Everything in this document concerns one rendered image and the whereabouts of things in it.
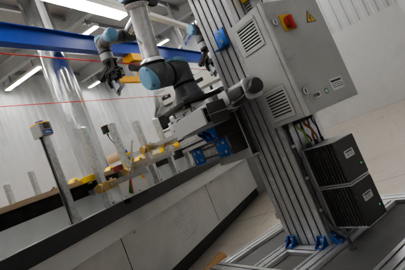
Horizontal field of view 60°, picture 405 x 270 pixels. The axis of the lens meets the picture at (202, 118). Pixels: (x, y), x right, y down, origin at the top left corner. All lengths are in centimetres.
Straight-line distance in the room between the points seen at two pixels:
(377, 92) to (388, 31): 161
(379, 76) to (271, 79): 928
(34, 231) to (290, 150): 129
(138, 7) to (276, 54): 70
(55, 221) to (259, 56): 134
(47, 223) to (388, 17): 988
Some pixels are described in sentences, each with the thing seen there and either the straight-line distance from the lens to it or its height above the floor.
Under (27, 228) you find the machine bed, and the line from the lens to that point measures 197.
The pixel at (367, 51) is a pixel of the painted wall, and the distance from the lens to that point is 1067.
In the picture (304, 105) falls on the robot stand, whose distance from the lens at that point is 136.
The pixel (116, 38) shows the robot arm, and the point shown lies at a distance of 204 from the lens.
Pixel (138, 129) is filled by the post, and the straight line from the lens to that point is 244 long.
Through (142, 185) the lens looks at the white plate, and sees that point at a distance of 226.
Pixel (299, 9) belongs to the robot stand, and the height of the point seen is 118.
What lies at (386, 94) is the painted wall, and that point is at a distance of 1066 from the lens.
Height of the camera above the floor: 80
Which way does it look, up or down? 5 degrees up
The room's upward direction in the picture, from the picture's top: 22 degrees counter-clockwise
